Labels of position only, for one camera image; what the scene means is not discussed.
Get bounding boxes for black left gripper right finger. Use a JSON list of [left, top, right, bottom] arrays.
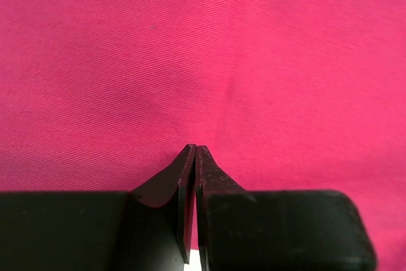
[[195, 146, 377, 270]]

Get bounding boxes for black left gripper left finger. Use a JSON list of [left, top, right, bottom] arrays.
[[1, 144, 196, 270]]

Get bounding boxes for pink trousers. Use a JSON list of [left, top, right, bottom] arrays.
[[1, 0, 405, 270]]

